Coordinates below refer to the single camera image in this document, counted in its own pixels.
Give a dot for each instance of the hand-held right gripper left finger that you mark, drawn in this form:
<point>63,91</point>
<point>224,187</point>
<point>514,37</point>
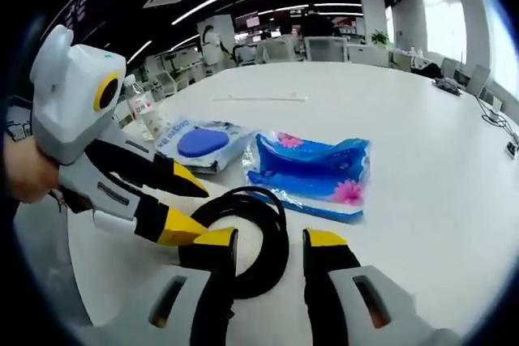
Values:
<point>207,289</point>

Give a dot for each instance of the white power strip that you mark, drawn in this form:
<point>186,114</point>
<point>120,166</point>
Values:
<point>259,98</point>

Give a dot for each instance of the person's left hand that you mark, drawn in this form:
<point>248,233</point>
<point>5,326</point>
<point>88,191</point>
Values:
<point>30,172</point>

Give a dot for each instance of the hanging dark display screen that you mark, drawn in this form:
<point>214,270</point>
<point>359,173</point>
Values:
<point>77,7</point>

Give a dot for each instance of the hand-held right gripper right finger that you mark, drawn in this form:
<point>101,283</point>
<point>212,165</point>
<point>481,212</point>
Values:
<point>336,281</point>

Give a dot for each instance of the black bag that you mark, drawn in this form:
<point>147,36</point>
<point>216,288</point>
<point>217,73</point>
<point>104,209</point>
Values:
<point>425,69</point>

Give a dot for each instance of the grey office chair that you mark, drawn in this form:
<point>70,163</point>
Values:
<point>478,80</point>
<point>448,68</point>

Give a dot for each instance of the potted green plant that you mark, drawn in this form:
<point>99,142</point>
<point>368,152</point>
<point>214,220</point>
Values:
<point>380,37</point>

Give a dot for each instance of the small black object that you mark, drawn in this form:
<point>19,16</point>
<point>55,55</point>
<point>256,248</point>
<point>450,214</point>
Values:
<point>511,149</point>

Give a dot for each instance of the narrow bright window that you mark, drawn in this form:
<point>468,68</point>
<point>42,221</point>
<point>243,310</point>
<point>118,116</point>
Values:
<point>444,18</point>

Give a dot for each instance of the blue tissue pack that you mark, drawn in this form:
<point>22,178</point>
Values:
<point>308,167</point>

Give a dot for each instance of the white office chair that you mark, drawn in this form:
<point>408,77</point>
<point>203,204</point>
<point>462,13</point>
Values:
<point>280,50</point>
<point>326,49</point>

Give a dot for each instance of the red white monitor screen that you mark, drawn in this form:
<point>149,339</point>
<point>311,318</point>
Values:
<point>252,21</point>

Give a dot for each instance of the clear water bottle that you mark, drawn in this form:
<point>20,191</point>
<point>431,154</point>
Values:
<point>142,105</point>

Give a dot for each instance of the white office desk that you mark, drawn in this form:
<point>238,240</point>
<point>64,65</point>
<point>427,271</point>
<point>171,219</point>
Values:
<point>377,56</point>

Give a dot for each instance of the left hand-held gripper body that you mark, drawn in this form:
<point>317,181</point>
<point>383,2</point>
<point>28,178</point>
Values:
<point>69,99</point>

